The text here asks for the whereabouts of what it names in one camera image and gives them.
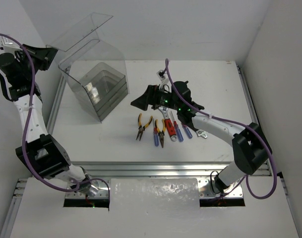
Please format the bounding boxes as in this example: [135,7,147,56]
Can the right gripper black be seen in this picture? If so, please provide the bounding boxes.
[132,83,181,111]

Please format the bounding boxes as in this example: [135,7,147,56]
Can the red handled adjustable wrench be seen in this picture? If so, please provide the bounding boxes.
[158,106,178,142]

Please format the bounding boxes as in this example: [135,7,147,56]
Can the red blue screwdriver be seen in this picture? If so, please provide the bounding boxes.
[153,119,159,147]
[170,112,183,142]
[181,123,193,139]

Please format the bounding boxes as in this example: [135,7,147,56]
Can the black handled adjustable wrench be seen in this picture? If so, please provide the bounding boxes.
[193,128,208,139]

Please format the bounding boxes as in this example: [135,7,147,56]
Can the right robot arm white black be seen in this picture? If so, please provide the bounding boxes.
[130,81,272,193]

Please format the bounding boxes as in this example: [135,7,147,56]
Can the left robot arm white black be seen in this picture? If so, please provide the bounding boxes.
[0,44,93,195]

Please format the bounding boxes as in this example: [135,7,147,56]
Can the yellow black needle-nose pliers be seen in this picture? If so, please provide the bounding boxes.
[136,113,153,141]

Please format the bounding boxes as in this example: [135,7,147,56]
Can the yellow black long-nose pliers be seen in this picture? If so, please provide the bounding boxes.
[155,119,166,148]

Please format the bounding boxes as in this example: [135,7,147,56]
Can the clear stacked plastic container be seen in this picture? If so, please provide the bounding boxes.
[59,39,129,123]

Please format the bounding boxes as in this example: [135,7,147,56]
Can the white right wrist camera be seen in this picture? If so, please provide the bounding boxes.
[157,70,169,84]

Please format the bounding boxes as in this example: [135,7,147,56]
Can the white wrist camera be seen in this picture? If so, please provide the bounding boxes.
[1,36,15,51]
[157,70,169,84]

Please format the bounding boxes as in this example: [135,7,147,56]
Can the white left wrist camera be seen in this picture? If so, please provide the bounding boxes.
[1,36,15,51]

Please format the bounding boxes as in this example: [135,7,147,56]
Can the aluminium frame rail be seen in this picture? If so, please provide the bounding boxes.
[0,61,290,238]

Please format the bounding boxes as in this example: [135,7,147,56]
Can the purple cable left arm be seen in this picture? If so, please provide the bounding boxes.
[0,32,112,199]

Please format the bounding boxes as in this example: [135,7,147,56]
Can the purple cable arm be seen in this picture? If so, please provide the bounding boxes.
[0,32,112,199]
[164,58,278,200]

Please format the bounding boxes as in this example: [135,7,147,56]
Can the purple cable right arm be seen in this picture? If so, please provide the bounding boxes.
[164,58,278,200]

